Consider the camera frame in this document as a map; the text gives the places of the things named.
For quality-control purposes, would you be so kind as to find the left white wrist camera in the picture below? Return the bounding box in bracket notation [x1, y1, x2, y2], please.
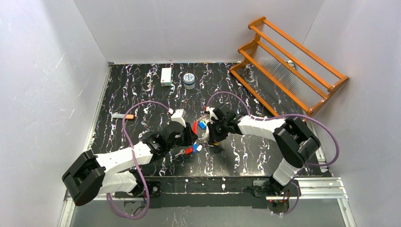
[171, 109, 187, 127]

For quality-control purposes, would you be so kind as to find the key with blue tag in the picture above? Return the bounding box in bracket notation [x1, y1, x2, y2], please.
[192, 143, 202, 154]

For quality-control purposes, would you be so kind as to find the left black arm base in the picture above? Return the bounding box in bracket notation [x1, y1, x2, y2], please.
[114, 181, 161, 198]

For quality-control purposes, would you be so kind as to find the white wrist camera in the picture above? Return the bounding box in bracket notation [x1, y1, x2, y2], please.
[171, 109, 187, 127]
[205, 106, 219, 121]

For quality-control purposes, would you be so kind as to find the metal keyring with red handle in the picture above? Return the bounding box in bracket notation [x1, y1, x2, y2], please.
[192, 114, 219, 147]

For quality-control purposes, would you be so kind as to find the aluminium rail frame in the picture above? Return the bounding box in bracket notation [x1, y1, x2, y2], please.
[59, 177, 356, 227]

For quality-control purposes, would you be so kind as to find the white orange marker tube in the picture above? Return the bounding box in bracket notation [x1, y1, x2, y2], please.
[112, 113, 134, 120]

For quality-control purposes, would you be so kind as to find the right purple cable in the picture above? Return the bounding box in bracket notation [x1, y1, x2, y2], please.
[205, 91, 341, 216]

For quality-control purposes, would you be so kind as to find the orange wooden shoe rack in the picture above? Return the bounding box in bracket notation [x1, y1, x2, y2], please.
[230, 17, 349, 117]

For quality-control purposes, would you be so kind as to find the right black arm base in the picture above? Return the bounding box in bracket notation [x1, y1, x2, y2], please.
[244, 180, 291, 214]

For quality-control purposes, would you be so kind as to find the purple cable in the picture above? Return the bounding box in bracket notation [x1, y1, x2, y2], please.
[205, 91, 341, 216]
[105, 100, 174, 220]

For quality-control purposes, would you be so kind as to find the white small box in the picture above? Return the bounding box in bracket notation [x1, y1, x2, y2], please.
[160, 67, 172, 87]

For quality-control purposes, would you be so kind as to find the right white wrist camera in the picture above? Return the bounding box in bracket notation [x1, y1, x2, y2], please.
[205, 106, 219, 121]

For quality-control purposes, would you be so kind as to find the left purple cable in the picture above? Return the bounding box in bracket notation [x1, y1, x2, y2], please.
[105, 100, 174, 220]

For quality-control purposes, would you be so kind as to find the key with red tag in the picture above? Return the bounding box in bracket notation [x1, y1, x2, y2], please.
[174, 147, 194, 157]

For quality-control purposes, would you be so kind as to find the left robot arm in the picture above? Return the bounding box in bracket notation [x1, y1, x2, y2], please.
[61, 122, 198, 206]

